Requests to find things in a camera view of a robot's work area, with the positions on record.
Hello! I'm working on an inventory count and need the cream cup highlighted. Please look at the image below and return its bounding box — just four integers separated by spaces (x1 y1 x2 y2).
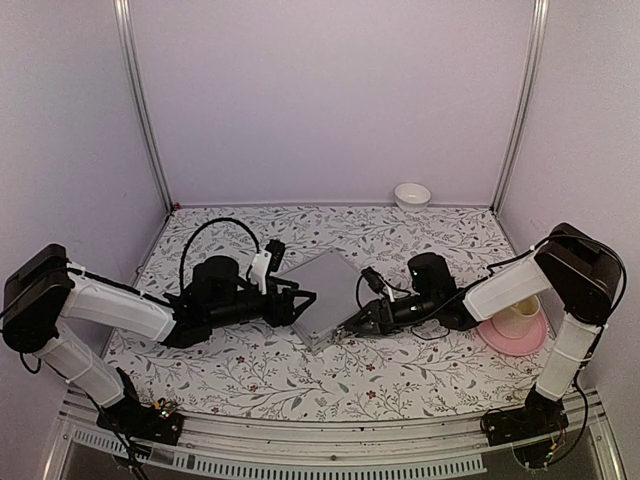
492 296 540 339

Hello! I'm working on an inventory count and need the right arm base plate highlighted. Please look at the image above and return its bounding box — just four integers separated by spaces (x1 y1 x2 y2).
480 388 569 446

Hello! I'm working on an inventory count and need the aluminium frame post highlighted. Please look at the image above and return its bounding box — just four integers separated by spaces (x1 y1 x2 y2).
491 0 549 216
113 0 174 213

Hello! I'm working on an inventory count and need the left aluminium frame post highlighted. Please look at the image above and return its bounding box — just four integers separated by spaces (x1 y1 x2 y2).
113 0 174 213

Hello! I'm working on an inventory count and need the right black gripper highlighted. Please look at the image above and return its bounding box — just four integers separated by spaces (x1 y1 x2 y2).
344 292 439 336

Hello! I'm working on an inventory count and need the white bowl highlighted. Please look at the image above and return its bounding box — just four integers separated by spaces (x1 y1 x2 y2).
394 183 431 212

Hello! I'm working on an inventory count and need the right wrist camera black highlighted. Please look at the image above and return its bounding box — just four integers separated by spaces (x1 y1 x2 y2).
355 267 396 307

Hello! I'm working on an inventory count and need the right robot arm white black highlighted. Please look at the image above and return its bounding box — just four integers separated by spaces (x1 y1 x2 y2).
340 223 628 436

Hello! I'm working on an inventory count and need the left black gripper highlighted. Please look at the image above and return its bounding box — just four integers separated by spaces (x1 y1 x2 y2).
206 276 317 330

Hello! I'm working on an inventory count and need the pink plate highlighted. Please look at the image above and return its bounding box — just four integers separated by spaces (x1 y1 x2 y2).
473 309 549 357

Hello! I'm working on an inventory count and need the aluminium poker case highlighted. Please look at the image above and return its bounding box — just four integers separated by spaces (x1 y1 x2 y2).
281 249 359 355

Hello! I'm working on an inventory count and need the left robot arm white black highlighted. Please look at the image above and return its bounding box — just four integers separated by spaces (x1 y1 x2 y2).
1 240 317 434

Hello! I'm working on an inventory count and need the right aluminium frame post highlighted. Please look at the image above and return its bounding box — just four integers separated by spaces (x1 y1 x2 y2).
491 0 549 216

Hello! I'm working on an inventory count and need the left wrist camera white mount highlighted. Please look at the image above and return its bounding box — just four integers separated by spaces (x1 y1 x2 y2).
247 239 286 295

